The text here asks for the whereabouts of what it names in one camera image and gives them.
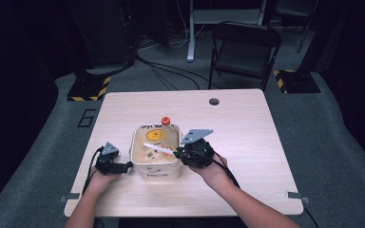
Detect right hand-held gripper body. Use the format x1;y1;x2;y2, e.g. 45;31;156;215
180;127;217;169

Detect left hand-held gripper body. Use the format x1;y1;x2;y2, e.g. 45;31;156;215
94;141;128;176

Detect clear bottle with red cap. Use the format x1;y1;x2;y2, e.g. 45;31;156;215
159;116;181;159

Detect white straw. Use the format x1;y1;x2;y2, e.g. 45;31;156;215
143;142;176;157

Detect cream plastic bin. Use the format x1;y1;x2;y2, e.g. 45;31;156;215
129;123;185;181

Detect person's left hand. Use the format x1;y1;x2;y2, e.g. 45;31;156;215
87;166;124;195

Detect person's right hand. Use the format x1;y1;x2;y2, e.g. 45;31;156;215
187;153;233;192

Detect grey table clamp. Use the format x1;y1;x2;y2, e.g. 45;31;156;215
285;189;311;205
59;192;81;204

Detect striped black stand base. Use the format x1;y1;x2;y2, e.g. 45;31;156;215
67;73;112;103
272;68;322;95

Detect black folding chair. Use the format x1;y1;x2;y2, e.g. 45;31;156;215
207;21;283;93

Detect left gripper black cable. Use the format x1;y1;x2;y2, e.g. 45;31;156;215
81;145;105;197

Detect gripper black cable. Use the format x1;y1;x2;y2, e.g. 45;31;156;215
81;145;105;197
210;157;242;190

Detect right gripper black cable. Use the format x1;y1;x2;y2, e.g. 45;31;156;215
210;157;242;190

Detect black floor cables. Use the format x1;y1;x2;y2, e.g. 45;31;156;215
135;54;223;92

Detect black cable at table edge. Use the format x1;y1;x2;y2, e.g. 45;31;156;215
303;206;320;228

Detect white desk frame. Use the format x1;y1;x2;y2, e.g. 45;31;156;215
185;0;269;63

